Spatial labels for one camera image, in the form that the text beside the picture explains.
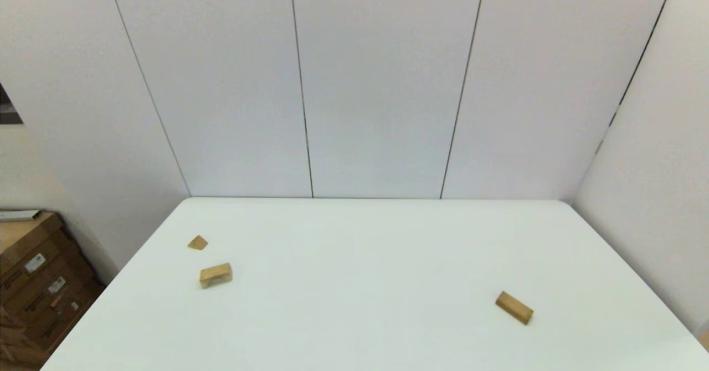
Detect rectangular wooden building block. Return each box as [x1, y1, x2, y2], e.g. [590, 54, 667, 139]
[495, 291, 535, 326]

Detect stacked cardboard boxes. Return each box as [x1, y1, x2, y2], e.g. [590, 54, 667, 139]
[0, 212, 106, 355]

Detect small plain cardboard box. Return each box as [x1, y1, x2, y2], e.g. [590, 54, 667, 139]
[0, 305, 48, 369]

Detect arched wooden building block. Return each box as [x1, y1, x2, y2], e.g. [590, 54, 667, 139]
[199, 262, 233, 290]

